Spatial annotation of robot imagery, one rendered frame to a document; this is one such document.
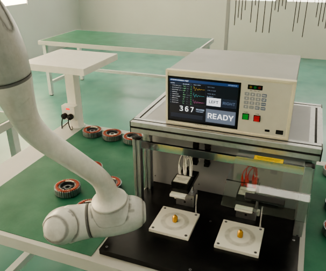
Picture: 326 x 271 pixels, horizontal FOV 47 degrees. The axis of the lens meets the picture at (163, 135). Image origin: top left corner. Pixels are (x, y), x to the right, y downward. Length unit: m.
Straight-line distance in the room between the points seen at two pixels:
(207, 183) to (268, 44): 6.19
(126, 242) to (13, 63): 0.77
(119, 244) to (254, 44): 6.62
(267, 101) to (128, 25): 7.25
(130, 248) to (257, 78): 0.71
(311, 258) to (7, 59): 1.11
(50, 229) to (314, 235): 0.94
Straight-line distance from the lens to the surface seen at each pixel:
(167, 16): 8.02
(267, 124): 1.30
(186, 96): 1.32
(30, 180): 1.83
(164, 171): 1.63
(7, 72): 0.85
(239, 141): 1.30
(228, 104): 1.29
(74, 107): 2.21
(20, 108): 0.89
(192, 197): 1.49
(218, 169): 1.55
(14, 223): 1.58
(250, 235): 1.40
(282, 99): 1.26
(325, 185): 1.83
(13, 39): 0.84
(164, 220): 1.43
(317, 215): 1.62
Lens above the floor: 1.66
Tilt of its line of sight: 25 degrees down
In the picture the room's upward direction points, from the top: straight up
